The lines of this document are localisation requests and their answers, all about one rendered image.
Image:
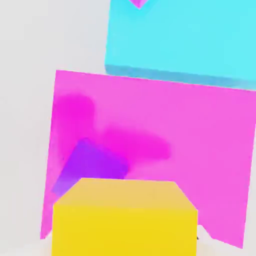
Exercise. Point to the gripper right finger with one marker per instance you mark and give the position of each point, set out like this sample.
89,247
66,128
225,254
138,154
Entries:
203,244

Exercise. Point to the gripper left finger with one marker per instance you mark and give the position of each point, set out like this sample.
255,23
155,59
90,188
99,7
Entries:
48,247

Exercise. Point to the small yellow cube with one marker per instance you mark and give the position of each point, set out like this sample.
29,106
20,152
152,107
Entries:
124,226

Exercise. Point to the small purple cube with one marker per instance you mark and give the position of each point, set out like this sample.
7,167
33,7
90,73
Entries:
90,160
139,3

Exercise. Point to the large pink box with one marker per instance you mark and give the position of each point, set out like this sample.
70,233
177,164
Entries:
190,132

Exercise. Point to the large cyan box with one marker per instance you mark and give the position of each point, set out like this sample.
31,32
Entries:
180,40

